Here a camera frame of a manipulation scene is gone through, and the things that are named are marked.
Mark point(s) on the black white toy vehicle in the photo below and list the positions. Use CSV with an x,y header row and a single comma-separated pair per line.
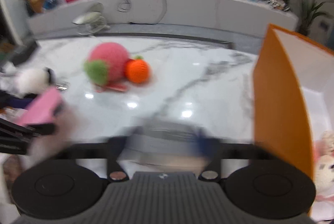
x,y
278,5

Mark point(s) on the orange storage box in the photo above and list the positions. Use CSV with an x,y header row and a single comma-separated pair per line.
x,y
293,98

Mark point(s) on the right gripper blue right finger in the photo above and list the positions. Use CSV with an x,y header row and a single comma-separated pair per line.
x,y
210,148

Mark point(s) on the white rolling stool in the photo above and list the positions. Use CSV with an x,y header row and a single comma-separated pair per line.
x,y
92,21

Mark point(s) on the orange crochet tangerine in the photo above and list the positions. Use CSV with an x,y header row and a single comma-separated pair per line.
x,y
137,70

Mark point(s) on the grey book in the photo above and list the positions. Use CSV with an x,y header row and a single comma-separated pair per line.
x,y
157,144

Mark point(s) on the pink green fluffy peach plush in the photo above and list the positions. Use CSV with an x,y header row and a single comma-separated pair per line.
x,y
105,67

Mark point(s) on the black box on table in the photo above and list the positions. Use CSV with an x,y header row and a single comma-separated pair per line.
x,y
23,53

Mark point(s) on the potted green plant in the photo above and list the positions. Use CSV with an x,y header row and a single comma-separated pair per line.
x,y
309,10

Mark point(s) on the white tv console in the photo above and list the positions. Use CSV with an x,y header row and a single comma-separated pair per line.
x,y
247,17

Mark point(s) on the crochet flower bouquet bunny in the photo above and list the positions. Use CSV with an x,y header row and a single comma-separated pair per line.
x,y
323,167

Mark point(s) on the pink card holder wallet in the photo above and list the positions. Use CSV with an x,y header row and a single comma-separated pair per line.
x,y
42,110

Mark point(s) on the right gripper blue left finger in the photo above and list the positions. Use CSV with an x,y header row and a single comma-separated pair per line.
x,y
114,148

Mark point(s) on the white black plush dog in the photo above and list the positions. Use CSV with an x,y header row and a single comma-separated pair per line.
x,y
25,82

